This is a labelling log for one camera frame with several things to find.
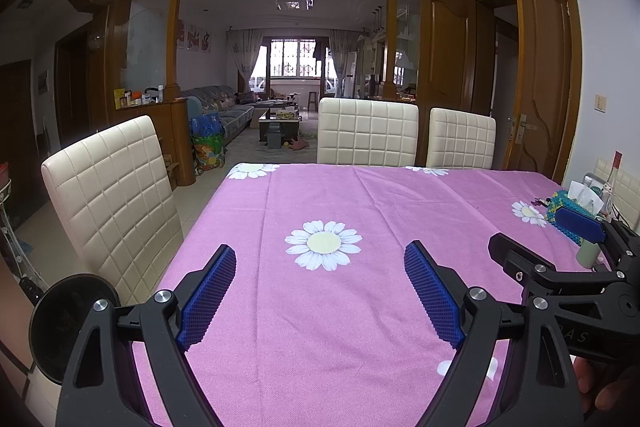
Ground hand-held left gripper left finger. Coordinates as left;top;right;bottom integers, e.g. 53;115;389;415
55;243;237;427

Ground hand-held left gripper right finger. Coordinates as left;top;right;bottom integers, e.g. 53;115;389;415
403;240;583;427

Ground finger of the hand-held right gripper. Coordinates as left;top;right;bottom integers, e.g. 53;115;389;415
488;233;601;303
555;205;640;278

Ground black trash bin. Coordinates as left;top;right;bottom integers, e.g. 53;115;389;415
28;275;121;383

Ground person's right hand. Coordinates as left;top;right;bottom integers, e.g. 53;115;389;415
574;354;633;414

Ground colourful beaded tissue box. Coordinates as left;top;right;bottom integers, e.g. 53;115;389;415
545;181;607;248

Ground pale green cup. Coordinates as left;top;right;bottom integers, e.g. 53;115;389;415
575;242;601;270

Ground pink floral tablecloth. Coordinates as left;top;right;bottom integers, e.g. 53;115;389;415
132;163;618;427

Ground cream quilted dining chair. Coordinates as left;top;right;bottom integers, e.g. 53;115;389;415
317;98;420;166
426;108;497;170
41;115;185;308

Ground colourful printed bag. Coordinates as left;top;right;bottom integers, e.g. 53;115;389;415
192;132;226;172

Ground open wooden door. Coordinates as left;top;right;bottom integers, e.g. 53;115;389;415
502;0;574;181

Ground wooden partition cabinet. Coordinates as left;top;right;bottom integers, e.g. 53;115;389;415
107;99;197;188

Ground blue plastic bag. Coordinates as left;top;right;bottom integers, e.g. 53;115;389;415
190;112;223;135

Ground grey patterned sofa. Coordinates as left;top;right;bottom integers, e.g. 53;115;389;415
181;84;273;146

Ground dark coffee table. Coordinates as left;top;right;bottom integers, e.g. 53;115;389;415
258;104;301;142

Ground wooden door with arched panel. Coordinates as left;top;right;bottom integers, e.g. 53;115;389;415
419;0;478;108

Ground white plant stand red pot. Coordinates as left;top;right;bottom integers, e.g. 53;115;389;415
0;162;41;303

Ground barred window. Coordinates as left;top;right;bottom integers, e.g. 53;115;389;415
270;38;321;78

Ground metal door handle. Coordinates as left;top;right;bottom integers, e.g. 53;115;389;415
507;114;528;142

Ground red wall pictures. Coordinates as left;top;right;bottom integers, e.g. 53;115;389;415
177;21;213;54

